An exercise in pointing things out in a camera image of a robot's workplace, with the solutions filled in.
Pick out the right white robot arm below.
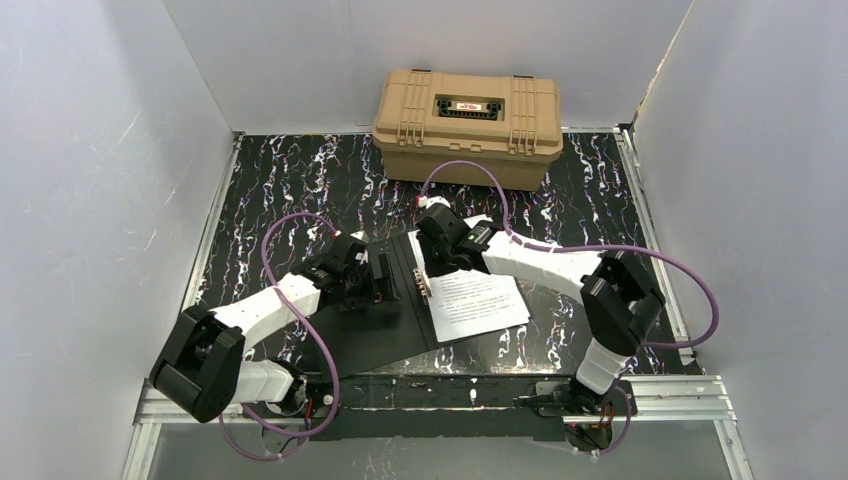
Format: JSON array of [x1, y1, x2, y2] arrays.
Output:
[[415, 197, 666, 398]]

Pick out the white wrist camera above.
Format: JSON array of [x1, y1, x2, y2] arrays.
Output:
[[352, 231, 369, 244], [416, 195, 451, 211]]

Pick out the white A4 file folder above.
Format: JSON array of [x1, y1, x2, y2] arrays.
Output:
[[294, 228, 531, 380]]

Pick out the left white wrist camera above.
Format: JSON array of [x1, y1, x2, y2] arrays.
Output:
[[352, 231, 369, 244]]

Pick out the tan plastic toolbox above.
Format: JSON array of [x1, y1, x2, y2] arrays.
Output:
[[372, 70, 564, 192]]

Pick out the printed paper sheet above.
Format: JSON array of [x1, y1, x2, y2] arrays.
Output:
[[408, 231, 532, 343]]

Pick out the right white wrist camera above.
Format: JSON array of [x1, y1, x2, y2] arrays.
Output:
[[416, 195, 451, 211]]

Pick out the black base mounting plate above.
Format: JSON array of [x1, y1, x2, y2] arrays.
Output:
[[241, 372, 639, 444]]

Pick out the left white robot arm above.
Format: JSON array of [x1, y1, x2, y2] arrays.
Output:
[[149, 234, 399, 423]]

